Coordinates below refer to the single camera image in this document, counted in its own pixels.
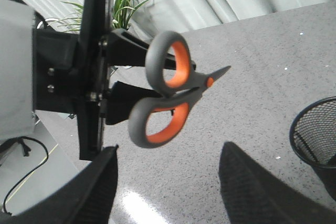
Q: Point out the black mesh pen bucket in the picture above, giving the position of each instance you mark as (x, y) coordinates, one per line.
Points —
(312, 138)

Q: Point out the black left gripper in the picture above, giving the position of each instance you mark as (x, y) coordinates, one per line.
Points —
(71, 71)

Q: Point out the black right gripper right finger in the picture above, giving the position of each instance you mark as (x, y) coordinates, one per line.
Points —
(251, 194)

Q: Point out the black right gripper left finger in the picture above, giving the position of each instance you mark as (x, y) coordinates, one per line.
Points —
(87, 198)

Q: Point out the grey orange handled scissors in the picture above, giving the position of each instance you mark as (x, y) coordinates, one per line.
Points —
(179, 94)

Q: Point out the green potted plant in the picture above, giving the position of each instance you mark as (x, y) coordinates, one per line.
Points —
(122, 11)

